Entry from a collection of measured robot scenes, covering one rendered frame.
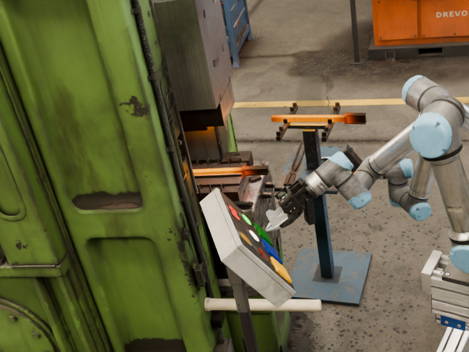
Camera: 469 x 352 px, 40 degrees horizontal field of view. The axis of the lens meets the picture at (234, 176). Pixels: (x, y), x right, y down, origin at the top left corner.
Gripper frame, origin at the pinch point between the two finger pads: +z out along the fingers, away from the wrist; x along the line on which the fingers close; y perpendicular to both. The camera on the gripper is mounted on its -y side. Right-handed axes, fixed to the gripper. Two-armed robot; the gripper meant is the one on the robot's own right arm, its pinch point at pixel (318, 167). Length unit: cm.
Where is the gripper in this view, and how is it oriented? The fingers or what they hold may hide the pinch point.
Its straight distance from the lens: 257.2
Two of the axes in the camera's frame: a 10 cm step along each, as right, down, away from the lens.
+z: -9.7, 0.4, 2.5
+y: 1.7, 8.4, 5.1
